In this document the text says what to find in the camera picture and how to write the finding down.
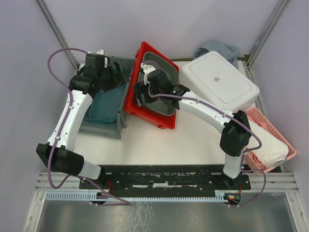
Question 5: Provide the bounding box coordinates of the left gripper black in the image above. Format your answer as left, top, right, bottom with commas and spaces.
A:
98, 59, 130, 93

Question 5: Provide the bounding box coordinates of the dark grey plastic tray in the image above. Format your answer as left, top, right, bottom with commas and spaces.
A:
137, 52, 179, 116

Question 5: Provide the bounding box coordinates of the red plastic bin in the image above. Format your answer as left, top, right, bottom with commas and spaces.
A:
124, 41, 179, 129

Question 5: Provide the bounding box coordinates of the large white plastic tub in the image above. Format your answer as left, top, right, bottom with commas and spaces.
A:
179, 51, 260, 112

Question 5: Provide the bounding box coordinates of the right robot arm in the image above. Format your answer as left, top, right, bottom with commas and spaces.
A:
133, 65, 251, 189

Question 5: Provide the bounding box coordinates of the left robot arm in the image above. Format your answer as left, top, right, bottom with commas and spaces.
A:
36, 53, 129, 189

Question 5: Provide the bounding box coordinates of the teal transparent container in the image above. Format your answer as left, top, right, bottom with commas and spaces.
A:
84, 84, 126, 124

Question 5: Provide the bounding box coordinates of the grey plastic storage bin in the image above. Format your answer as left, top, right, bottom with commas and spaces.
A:
79, 55, 136, 140

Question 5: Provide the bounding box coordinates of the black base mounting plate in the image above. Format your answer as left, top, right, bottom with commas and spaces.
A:
94, 165, 251, 197

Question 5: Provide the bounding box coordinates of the blue denim cloth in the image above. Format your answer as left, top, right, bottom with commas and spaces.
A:
193, 41, 240, 68

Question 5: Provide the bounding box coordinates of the pink plastic basket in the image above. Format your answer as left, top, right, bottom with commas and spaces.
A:
244, 107, 297, 173

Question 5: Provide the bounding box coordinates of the white folded towel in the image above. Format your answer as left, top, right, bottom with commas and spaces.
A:
247, 120, 289, 169

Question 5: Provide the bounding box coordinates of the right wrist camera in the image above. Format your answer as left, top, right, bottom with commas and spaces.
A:
140, 61, 160, 85

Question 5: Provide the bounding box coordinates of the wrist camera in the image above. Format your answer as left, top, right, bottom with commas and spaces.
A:
88, 49, 105, 55
140, 61, 160, 85

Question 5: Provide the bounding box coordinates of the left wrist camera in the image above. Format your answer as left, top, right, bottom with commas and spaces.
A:
88, 49, 105, 55

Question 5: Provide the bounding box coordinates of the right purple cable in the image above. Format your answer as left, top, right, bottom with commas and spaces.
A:
142, 61, 267, 208

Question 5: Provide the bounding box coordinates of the aluminium frame rail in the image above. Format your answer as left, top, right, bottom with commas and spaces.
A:
35, 172, 84, 191

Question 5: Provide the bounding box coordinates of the light blue cable duct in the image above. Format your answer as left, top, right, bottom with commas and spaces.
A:
45, 190, 230, 201

